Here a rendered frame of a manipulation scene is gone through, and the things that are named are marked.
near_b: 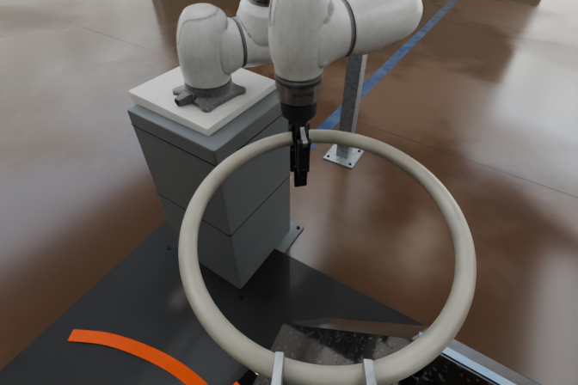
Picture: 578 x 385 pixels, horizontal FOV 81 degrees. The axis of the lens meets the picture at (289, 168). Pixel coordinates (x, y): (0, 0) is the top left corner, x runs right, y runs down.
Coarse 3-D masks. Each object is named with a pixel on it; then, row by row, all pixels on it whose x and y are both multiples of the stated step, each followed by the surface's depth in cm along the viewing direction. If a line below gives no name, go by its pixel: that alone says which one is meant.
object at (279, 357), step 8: (280, 352) 43; (280, 360) 42; (368, 360) 42; (280, 368) 41; (368, 368) 41; (272, 376) 40; (280, 376) 40; (368, 376) 40; (272, 384) 39; (280, 384) 39; (368, 384) 39; (376, 384) 39
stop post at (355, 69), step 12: (348, 60) 175; (360, 60) 172; (348, 72) 179; (360, 72) 177; (348, 84) 184; (360, 84) 185; (348, 96) 188; (360, 96) 193; (348, 108) 193; (348, 120) 198; (336, 144) 227; (324, 156) 218; (336, 156) 218; (348, 156) 217
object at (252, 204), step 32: (160, 128) 107; (224, 128) 105; (256, 128) 111; (160, 160) 121; (192, 160) 107; (256, 160) 119; (288, 160) 141; (160, 192) 138; (192, 192) 121; (224, 192) 110; (256, 192) 128; (288, 192) 154; (224, 224) 121; (256, 224) 139; (288, 224) 169; (224, 256) 138; (256, 256) 151
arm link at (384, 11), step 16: (352, 0) 56; (368, 0) 56; (384, 0) 57; (400, 0) 58; (416, 0) 59; (368, 16) 56; (384, 16) 57; (400, 16) 58; (416, 16) 60; (368, 32) 57; (384, 32) 58; (400, 32) 60; (368, 48) 60; (384, 48) 63
